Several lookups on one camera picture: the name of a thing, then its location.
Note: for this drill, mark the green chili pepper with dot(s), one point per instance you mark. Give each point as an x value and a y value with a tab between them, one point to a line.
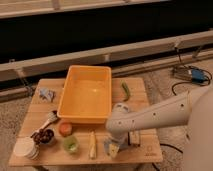
127	91

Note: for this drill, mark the blue power box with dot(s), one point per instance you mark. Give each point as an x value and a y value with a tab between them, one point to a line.
197	76

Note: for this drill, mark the dish brush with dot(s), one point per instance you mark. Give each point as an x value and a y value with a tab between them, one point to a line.
51	118

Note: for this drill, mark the yellow plastic tray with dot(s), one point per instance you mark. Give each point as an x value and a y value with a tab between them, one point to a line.
87	95

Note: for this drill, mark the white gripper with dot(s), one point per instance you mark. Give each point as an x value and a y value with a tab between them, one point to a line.
113	148

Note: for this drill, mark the green cup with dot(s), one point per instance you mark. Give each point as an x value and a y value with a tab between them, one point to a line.
70	144

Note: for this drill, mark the dark bowl of food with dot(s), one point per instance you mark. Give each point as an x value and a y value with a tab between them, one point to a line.
43	136

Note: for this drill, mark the metal window rail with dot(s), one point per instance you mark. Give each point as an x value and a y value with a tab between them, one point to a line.
37	66

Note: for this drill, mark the wooden table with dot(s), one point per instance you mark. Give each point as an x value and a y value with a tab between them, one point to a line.
53	155

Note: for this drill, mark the blue sponge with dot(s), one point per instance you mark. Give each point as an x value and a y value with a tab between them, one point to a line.
107	142

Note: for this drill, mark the orange cup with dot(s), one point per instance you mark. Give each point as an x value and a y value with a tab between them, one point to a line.
65	129

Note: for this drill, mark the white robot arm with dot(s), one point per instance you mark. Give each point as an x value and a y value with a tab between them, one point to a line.
192	108

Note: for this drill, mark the crumpled blue cloth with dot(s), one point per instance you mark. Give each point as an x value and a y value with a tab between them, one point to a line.
47	94

